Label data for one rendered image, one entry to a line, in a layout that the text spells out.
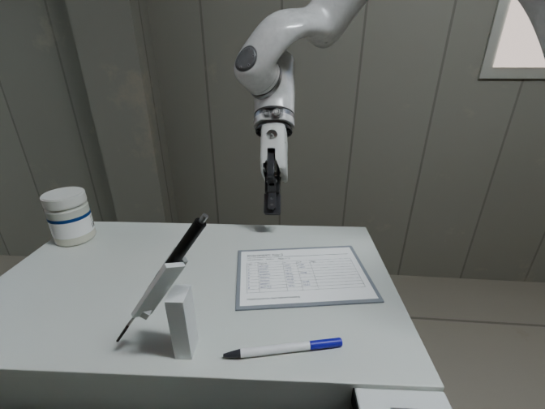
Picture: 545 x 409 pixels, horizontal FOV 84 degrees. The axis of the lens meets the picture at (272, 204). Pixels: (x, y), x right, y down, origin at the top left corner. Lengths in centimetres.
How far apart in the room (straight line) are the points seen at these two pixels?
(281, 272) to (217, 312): 12
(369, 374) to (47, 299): 44
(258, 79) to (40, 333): 50
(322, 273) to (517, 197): 184
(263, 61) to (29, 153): 202
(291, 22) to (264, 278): 44
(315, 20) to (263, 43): 11
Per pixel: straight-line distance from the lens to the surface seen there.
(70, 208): 65
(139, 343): 43
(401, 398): 39
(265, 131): 59
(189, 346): 38
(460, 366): 182
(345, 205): 191
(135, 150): 182
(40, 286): 59
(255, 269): 51
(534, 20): 58
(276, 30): 60
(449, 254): 226
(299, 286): 48
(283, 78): 63
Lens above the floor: 127
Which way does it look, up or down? 24 degrees down
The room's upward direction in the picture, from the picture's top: straight up
